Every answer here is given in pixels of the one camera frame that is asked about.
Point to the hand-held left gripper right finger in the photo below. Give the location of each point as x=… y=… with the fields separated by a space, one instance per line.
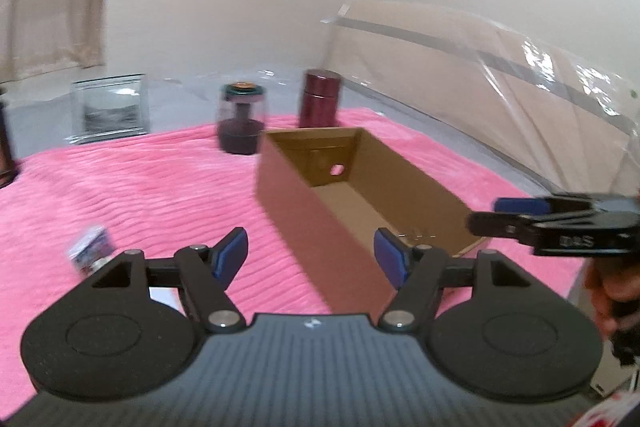
x=391 y=257

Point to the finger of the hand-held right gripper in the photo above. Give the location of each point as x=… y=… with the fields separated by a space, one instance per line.
x=520 y=205
x=495 y=224

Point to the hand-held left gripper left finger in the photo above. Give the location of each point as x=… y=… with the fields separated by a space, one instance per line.
x=230 y=253

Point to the brown cardboard box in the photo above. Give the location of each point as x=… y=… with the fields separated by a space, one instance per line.
x=300 y=207

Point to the person's right hand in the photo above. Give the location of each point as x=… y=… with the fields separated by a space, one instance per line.
x=602 y=292

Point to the pink ribbed blanket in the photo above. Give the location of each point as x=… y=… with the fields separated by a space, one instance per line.
x=150 y=187

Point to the glass jar with dark contents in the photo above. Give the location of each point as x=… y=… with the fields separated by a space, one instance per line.
x=240 y=137

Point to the plastic-wrapped beige headboard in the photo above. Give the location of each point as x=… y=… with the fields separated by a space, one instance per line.
x=450 y=72

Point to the maroon metal canister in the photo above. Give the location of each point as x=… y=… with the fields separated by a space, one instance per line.
x=320 y=102

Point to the red white printed object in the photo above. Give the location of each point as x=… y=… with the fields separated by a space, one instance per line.
x=615 y=412

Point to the framed grey sand picture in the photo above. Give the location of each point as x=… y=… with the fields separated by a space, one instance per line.
x=110 y=107

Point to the steel thermos flask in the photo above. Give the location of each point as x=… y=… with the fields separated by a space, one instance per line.
x=6 y=142

